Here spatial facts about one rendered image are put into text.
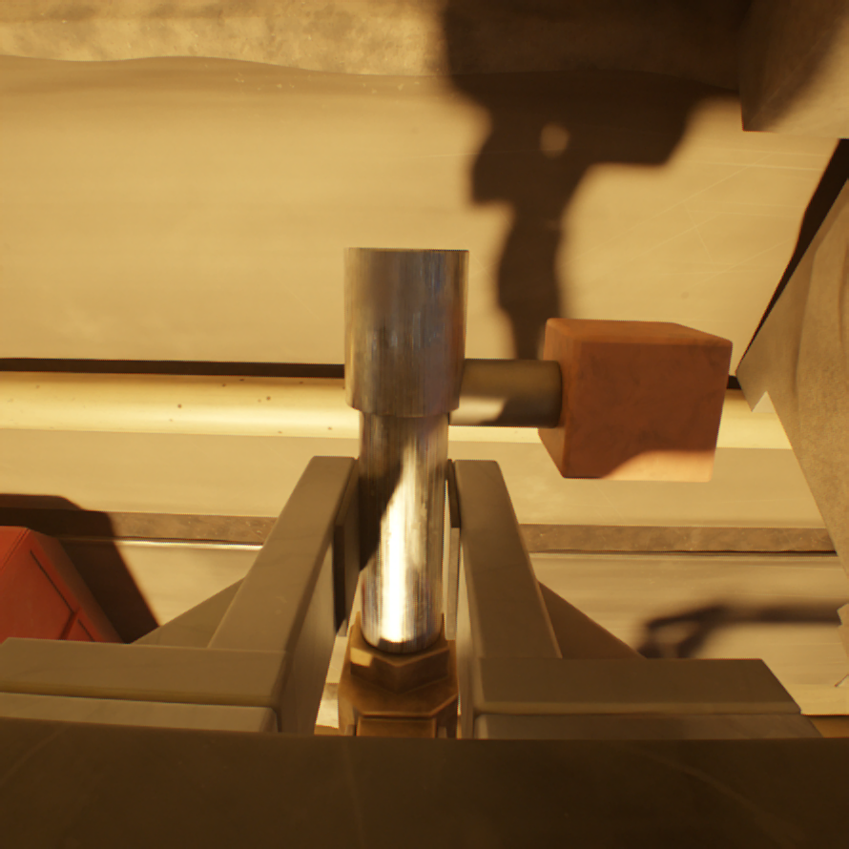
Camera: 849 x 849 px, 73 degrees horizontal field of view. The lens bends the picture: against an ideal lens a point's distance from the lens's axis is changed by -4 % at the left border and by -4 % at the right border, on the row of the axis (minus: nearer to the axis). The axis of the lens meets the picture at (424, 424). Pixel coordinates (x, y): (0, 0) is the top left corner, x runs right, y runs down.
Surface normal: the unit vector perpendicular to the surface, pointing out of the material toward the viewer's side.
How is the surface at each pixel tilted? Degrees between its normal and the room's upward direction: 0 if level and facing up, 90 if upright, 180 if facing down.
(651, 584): 0
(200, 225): 0
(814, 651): 0
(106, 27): 15
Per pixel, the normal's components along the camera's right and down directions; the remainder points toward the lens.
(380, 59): -0.10, 0.79
